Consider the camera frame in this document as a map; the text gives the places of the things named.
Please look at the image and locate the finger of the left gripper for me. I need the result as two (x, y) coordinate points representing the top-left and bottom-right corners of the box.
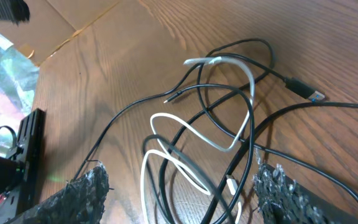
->
(0, 0), (30, 24)

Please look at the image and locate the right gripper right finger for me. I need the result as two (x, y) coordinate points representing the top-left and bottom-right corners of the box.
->
(253, 164), (358, 224)

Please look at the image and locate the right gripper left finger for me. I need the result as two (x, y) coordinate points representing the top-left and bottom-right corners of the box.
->
(8, 164), (109, 224)

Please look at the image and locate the white cable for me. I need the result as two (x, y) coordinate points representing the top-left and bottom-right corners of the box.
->
(140, 56), (256, 224)

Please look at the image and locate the thin black cable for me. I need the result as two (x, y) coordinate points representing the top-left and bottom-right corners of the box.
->
(73, 37), (358, 224)

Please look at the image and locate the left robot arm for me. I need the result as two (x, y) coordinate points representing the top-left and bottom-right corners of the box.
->
(0, 0), (30, 194)

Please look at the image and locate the cardboard sheet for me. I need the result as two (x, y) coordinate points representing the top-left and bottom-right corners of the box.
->
(0, 0), (119, 66)

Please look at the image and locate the crumpled plastic sheet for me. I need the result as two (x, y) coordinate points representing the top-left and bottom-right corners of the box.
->
(0, 20), (40, 215)

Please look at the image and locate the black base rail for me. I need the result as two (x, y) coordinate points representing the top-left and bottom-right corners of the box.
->
(0, 108), (45, 223)

